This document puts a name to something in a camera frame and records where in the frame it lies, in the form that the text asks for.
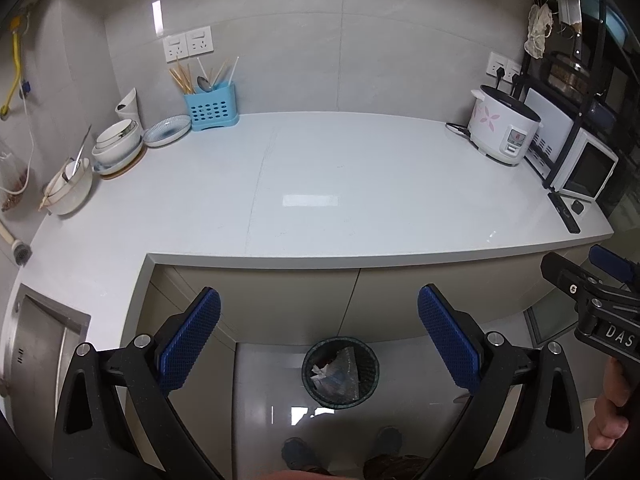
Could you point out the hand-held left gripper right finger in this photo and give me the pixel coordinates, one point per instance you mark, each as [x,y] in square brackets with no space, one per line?
[447,340]

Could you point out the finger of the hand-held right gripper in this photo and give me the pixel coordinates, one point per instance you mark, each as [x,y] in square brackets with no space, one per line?
[612,262]
[567,275]

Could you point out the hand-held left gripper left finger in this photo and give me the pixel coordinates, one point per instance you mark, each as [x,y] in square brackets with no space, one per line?
[192,340]

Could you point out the clear bubble wrap sheet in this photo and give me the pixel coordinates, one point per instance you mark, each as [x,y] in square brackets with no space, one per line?
[345,372]

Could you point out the white tissue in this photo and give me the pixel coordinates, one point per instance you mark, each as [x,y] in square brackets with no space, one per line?
[322,372]

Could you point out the dark mesh waste basket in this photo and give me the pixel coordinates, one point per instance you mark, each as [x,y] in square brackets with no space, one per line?
[312,390]

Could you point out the person's right hand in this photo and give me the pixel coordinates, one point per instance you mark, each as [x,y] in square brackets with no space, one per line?
[612,420]

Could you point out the black remote control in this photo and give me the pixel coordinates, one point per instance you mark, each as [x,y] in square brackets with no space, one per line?
[564,212]

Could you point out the small black object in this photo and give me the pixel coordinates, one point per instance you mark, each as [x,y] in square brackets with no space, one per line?
[578,206]

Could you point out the blue denim slipper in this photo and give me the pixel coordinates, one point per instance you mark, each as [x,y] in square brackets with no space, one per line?
[387,442]
[300,452]

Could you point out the person's right leg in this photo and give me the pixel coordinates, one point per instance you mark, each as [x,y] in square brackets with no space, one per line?
[395,467]

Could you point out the person's leg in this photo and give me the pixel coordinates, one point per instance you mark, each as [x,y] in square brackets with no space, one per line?
[295,475]
[395,467]

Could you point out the dark blue pot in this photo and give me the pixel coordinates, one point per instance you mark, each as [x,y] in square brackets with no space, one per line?
[600,115]

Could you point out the stainless steel sink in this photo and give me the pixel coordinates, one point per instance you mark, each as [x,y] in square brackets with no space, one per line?
[40,330]

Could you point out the white floral rice cooker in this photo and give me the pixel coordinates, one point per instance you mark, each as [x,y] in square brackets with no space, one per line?
[502,125]

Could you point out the person's left leg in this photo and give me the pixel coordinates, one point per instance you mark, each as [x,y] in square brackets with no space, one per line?
[295,475]

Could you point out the round wooden trivet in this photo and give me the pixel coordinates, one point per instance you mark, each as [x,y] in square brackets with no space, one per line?
[125,170]

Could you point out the large white bowl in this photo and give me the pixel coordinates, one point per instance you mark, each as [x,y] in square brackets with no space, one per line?
[70,195]

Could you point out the black dish brush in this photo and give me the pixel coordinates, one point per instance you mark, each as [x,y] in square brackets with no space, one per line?
[21,252]

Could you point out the pot with glass lid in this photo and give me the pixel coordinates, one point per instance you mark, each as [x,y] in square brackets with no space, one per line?
[567,72]

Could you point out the stack of white bowls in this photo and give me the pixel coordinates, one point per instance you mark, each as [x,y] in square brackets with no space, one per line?
[120,152]

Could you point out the pair of wooden chopsticks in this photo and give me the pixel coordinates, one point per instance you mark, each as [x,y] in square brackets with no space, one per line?
[52,195]

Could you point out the blue patterned plate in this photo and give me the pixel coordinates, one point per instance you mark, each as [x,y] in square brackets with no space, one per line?
[167,130]

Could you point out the metal ladle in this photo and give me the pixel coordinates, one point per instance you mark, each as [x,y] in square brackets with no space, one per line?
[81,152]

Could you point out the black metal kitchen rack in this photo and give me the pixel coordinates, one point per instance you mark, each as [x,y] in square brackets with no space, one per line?
[527,60]

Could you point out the small white bowl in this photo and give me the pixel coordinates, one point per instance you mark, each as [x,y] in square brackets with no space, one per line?
[119,132]

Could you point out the blue plastic utensil holder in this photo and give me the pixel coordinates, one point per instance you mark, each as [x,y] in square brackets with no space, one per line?
[212,107]

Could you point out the clear hanging plastic bag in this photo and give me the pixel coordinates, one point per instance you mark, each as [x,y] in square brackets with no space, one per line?
[12,185]

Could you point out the light blue basin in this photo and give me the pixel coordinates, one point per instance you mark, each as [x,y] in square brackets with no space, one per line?
[612,22]

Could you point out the white ceramic pitcher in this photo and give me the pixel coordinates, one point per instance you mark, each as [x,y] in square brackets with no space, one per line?
[127,105]

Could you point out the beige mesh cloth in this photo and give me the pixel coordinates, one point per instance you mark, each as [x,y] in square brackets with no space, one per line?
[539,30]

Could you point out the metal spoon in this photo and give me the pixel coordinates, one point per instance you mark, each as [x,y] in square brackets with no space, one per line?
[202,82]

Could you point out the steel cleaver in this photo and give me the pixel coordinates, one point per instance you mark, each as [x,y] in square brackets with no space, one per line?
[570,7]

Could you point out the bundle of wooden chopsticks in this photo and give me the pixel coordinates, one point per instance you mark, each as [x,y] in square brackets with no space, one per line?
[181,77]

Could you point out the white chopsticks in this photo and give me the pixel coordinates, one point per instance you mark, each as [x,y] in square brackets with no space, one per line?
[232,70]

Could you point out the wall socket with black plug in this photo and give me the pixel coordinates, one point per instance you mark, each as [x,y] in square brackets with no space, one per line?
[502,67]

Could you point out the white wall socket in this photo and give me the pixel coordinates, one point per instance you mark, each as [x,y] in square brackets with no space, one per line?
[201,41]
[175,47]

